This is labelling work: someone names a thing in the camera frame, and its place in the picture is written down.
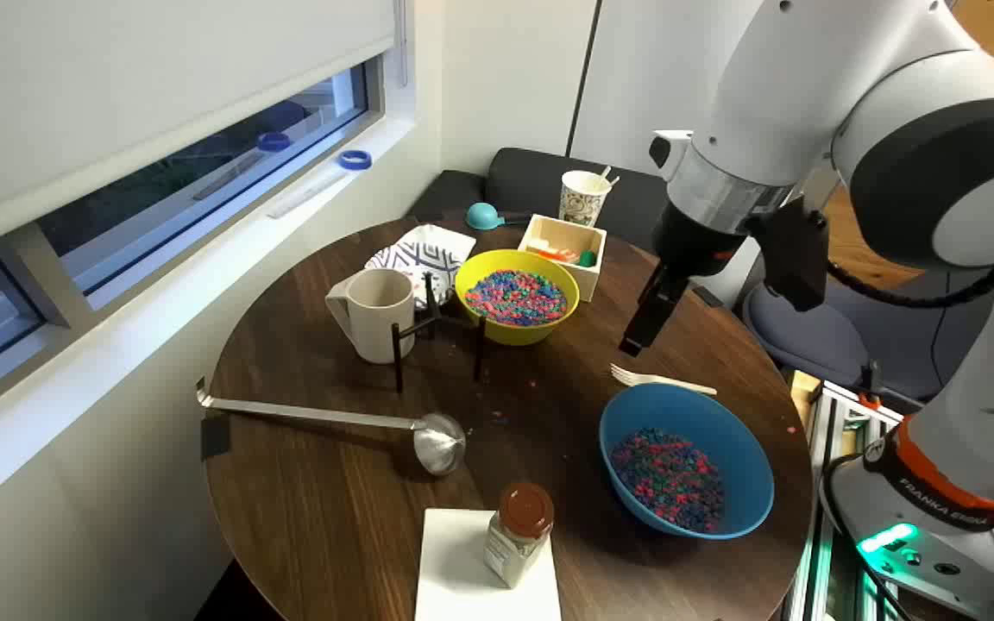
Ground blue patterned white cloth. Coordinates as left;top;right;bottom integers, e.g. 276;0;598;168
361;221;481;303

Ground light grey office chair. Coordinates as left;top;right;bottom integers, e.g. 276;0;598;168
740;273;952;402

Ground white square paper napkin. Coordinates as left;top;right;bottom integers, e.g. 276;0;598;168
411;503;565;621

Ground small teal round object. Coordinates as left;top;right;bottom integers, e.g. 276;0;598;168
461;200;509;236

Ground blue ring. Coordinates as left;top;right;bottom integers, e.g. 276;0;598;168
330;145;377;177

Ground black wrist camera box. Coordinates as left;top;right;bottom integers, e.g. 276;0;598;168
762;198;836;315

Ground colourful beads in blue bowl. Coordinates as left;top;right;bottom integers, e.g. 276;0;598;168
608;429;733;533

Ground white paper cup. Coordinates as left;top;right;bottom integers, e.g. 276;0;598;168
556;164;619;229

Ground white roller blind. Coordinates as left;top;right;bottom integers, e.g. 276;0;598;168
0;0;402;267

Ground white wooden box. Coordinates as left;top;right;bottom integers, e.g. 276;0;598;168
516;209;611;307

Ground spice jar brown lid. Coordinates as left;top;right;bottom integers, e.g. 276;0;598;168
476;478;560;594

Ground metal ladle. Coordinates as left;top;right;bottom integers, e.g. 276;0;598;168
193;378;473;478

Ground colourful beads in yellow bowl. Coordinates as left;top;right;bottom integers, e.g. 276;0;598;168
461;268;572;329

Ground black tape patch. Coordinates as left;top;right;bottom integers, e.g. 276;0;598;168
198;409;235;467

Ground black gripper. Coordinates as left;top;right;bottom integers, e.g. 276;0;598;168
619;200;749;360

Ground dark grey padded chair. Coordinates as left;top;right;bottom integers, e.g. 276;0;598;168
406;145;678;255

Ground yellow plastic bowl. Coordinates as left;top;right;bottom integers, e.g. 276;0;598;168
453;244;585;348

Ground black wire stand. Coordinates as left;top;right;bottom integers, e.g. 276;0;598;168
388;268;489;395

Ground beige ceramic pitcher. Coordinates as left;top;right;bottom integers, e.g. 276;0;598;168
325;267;420;369

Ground aluminium frame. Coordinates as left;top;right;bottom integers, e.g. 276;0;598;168
786;367;908;621

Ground blue plastic bowl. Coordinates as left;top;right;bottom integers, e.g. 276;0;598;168
598;378;780;544

